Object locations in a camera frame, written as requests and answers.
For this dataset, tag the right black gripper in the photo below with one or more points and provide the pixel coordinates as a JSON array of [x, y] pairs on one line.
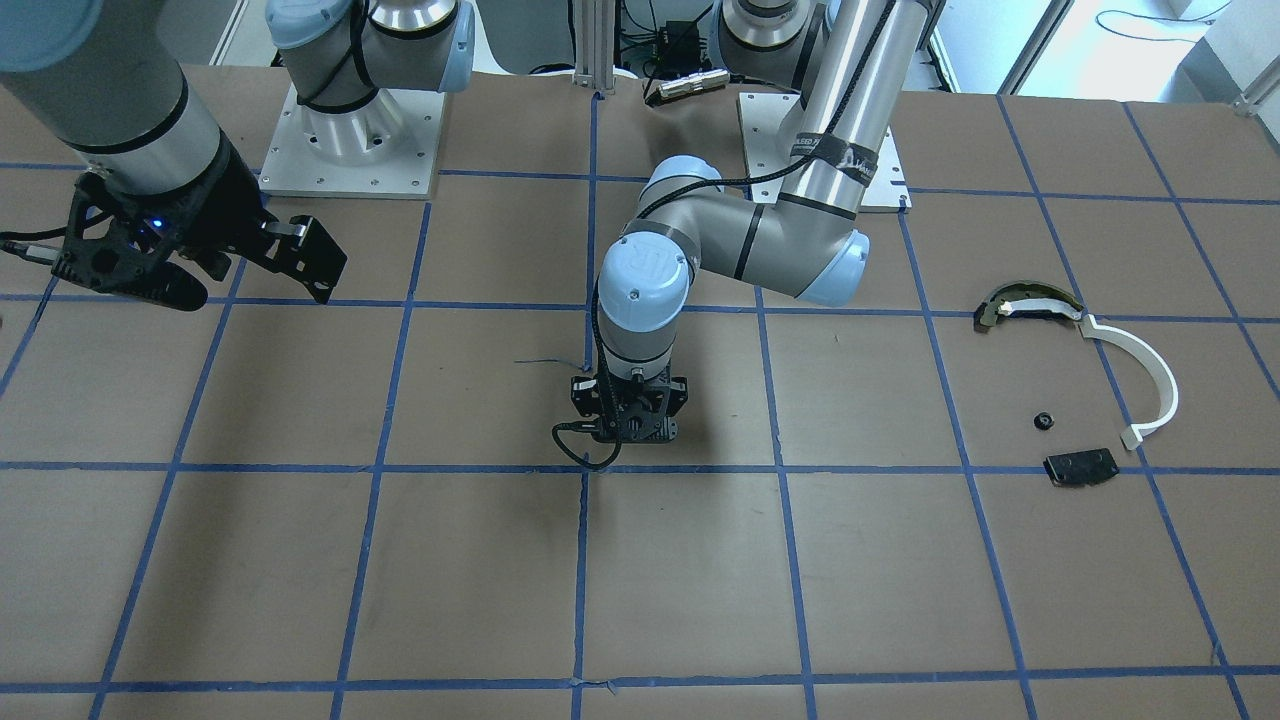
[[216, 208]]

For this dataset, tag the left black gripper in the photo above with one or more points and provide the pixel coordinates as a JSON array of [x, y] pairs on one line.
[[679, 394]]

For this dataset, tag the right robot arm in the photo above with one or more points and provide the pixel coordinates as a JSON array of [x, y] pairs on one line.
[[101, 79]]

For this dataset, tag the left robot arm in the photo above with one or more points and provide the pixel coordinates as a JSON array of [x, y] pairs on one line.
[[790, 231]]

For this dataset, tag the dark green brake shoe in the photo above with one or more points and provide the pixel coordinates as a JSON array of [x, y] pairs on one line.
[[1026, 300]]

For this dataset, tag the black plastic block part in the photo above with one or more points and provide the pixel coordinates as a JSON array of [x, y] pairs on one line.
[[1084, 468]]

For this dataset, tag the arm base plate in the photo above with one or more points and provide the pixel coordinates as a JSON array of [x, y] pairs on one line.
[[764, 119], [386, 150]]

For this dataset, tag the aluminium frame post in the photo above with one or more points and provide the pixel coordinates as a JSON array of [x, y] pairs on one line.
[[594, 43]]

